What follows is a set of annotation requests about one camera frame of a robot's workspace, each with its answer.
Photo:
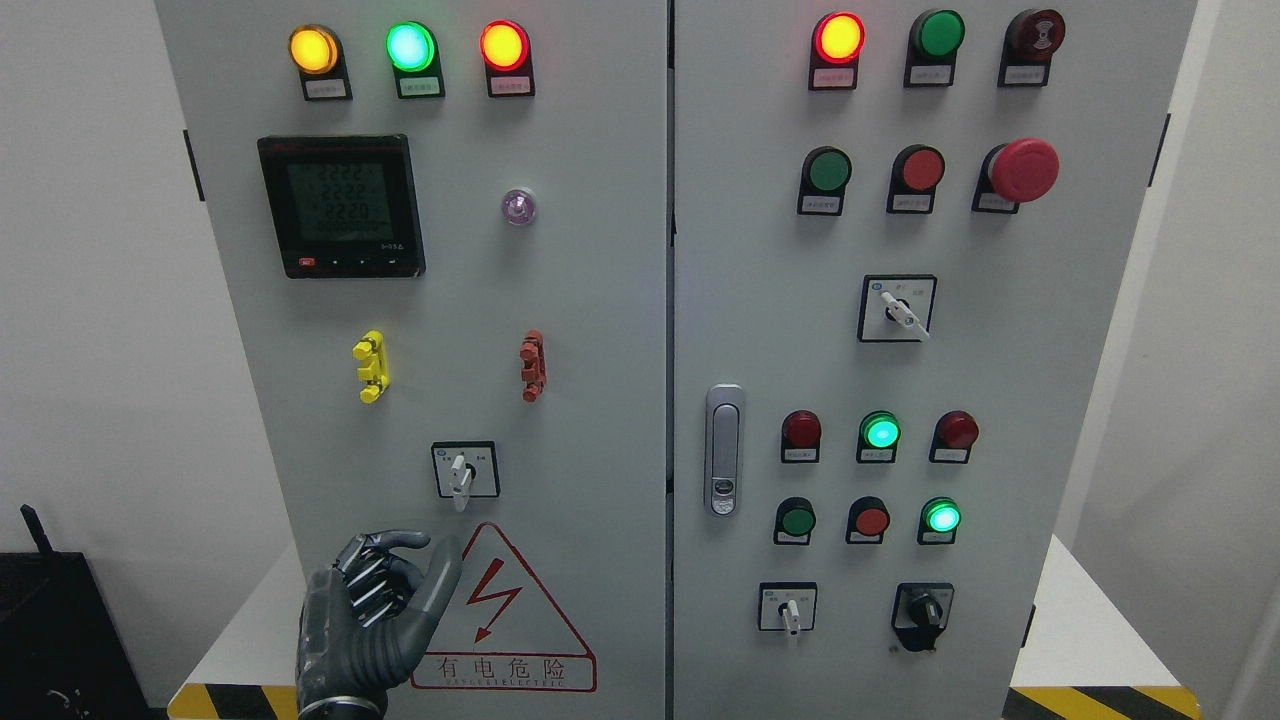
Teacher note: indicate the dark red buzzer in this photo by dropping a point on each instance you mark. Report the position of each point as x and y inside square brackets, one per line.
[1031, 39]

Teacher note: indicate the red push button lower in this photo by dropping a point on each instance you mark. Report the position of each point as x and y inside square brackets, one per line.
[867, 521]

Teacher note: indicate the white rotary selector switch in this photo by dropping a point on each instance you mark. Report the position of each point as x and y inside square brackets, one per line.
[465, 470]

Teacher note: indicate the dark red indicator light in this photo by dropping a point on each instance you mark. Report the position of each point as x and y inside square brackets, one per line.
[800, 438]
[954, 437]

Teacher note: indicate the black rotary knob switch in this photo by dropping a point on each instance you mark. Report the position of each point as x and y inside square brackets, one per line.
[920, 614]

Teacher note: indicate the dark red indicator light right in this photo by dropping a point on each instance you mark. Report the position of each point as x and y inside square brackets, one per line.
[954, 437]

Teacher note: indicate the red high voltage warning sticker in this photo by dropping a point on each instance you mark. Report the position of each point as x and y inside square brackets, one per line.
[502, 630]

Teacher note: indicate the green lit indicator light middle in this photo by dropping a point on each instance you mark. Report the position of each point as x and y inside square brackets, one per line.
[878, 438]

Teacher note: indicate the black box with antenna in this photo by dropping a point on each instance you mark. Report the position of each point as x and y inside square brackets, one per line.
[61, 657]

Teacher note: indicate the dark red indicator light left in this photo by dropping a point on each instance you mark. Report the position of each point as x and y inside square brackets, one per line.
[800, 438]

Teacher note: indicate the black digital power meter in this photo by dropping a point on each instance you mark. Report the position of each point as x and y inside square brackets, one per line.
[343, 206]

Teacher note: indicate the red lit indicator light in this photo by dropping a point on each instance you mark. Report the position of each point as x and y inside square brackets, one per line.
[837, 41]
[506, 51]

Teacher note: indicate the white platform with hazard stripes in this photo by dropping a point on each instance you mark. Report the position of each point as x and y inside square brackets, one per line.
[1082, 659]

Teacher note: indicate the red terminal block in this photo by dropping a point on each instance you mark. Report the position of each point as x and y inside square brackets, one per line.
[534, 370]

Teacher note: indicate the red lit indicator light left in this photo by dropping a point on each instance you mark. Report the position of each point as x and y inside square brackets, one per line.
[506, 51]

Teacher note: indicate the white selector switch lower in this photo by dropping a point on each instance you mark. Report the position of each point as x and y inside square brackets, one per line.
[787, 607]

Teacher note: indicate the white selector switch upper right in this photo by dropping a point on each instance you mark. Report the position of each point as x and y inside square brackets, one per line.
[896, 308]

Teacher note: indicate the yellow terminal block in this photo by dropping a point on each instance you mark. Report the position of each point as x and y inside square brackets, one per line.
[371, 358]

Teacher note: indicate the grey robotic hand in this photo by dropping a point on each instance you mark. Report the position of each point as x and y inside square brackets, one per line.
[367, 621]

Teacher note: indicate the red emergency stop button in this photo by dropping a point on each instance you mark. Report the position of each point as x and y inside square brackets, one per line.
[1023, 170]

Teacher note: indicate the red lit indicator light right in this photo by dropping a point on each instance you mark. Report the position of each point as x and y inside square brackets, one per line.
[837, 41]

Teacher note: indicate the red push button upper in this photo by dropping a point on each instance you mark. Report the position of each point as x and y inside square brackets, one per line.
[914, 177]

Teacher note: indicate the green lit push button lower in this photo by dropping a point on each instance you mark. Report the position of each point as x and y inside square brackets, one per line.
[939, 520]

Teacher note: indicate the red push button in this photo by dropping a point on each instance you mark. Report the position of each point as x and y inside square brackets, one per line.
[914, 177]
[867, 521]

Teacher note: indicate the grey cabinet door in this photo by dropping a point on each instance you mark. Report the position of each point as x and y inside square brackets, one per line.
[769, 300]
[582, 488]

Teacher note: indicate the grey left cabinet door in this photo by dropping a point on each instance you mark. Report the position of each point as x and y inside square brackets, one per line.
[582, 488]

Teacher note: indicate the silver door latch handle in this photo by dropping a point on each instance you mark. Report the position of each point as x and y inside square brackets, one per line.
[722, 461]

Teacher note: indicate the grey right cabinet door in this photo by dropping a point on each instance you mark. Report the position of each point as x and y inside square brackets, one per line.
[769, 300]

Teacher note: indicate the green push button upper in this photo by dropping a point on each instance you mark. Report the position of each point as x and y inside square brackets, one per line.
[823, 180]

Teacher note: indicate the yellow indicator light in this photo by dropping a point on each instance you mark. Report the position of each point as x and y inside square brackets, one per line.
[318, 55]

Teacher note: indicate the green lit indicator light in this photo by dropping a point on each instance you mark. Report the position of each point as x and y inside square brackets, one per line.
[878, 438]
[415, 58]

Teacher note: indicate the green indicator light top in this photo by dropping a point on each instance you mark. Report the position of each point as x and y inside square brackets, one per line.
[933, 41]

